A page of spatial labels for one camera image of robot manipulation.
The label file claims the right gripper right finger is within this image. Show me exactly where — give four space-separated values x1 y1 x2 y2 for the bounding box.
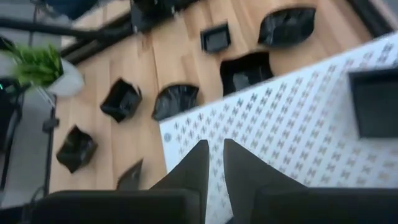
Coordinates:
223 138 398 224

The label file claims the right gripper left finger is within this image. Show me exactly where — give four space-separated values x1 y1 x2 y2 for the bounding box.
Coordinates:
29 140 210 224

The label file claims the black small square plate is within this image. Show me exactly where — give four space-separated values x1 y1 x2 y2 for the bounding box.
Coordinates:
347 67 398 140
200 22 233 54

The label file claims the black leaf-shaped plate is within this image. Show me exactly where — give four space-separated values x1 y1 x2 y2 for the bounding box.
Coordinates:
151 83 200 122
257 6 317 49

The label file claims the black teardrop plate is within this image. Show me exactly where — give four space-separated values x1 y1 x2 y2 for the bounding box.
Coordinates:
116 158 144 191

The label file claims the white perforated shelf rack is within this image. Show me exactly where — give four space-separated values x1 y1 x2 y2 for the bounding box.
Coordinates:
158 30 398 224

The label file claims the black wavy square bowl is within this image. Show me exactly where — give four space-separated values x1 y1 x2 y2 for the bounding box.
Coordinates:
55 124 99 174
99 77 144 124
219 51 275 97

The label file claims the green artificial potted plant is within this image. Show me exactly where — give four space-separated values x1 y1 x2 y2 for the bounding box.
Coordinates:
0 42 85 98

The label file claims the black frame bracket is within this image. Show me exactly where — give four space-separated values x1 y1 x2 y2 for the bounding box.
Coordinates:
42 116 60 134

